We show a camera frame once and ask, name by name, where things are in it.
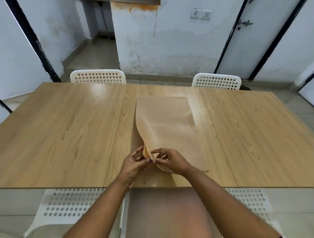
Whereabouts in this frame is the person's left forearm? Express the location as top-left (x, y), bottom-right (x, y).
top-left (64, 180), bottom-right (138, 238)

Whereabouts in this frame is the white door black frame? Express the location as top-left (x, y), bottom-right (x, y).
top-left (0, 0), bottom-right (62, 114)
top-left (297, 71), bottom-right (314, 107)

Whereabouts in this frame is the white door with metal latch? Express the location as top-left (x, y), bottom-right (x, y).
top-left (214, 0), bottom-right (307, 81)

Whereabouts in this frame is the person's right forearm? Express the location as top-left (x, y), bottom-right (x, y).
top-left (183, 168), bottom-right (284, 238)

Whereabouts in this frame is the metal door latch handle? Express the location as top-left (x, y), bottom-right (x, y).
top-left (237, 20), bottom-right (254, 31)

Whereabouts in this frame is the person's left hand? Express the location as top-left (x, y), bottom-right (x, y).
top-left (117, 146), bottom-right (154, 192)

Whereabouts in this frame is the white perforated plastic chair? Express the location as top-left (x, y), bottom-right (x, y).
top-left (23, 188), bottom-right (126, 238)
top-left (191, 73), bottom-right (242, 91)
top-left (70, 69), bottom-right (127, 85)
top-left (224, 188), bottom-right (283, 238)

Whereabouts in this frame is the person's right hand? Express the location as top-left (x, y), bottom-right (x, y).
top-left (150, 148), bottom-right (194, 177)

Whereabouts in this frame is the wooden table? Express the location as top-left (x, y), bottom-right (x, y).
top-left (0, 82), bottom-right (314, 190)

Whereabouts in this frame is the grey stone counter slab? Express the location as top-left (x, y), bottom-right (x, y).
top-left (81, 0), bottom-right (161, 5)

